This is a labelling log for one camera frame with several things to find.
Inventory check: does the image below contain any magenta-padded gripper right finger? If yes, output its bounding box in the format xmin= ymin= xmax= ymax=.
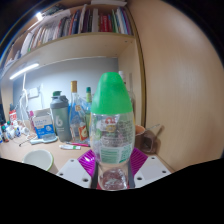
xmin=128 ymin=147 xmax=172 ymax=189

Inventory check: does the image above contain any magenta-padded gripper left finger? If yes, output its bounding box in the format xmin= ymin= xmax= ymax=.
xmin=55 ymin=149 xmax=99 ymax=189

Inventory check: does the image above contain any clear bottle with green cap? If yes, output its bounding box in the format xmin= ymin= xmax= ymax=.
xmin=89 ymin=71 xmax=136 ymax=191

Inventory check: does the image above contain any red and white tube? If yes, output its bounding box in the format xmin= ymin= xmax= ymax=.
xmin=59 ymin=143 xmax=82 ymax=151

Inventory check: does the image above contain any brown mug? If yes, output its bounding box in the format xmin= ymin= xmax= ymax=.
xmin=134 ymin=124 xmax=164 ymax=154

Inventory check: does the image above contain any white mug with green rim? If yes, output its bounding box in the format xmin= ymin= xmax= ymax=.
xmin=21 ymin=148 xmax=55 ymax=174

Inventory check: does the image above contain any light blue hairbrush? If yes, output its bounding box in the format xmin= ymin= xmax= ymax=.
xmin=29 ymin=134 xmax=59 ymax=146

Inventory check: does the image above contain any grey shaker bottle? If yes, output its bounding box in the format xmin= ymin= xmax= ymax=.
xmin=49 ymin=94 xmax=73 ymax=143

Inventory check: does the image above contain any blue and white carton box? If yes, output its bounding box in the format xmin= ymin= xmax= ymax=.
xmin=31 ymin=108 xmax=56 ymax=139

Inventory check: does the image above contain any slim bottle with green cap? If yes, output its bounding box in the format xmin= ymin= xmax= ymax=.
xmin=84 ymin=86 xmax=94 ymax=134

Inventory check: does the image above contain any red and white canister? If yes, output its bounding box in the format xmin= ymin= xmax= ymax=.
xmin=8 ymin=109 xmax=18 ymax=125

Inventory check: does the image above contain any wooden shelf unit with books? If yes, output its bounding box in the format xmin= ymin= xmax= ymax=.
xmin=0 ymin=0 xmax=148 ymax=128

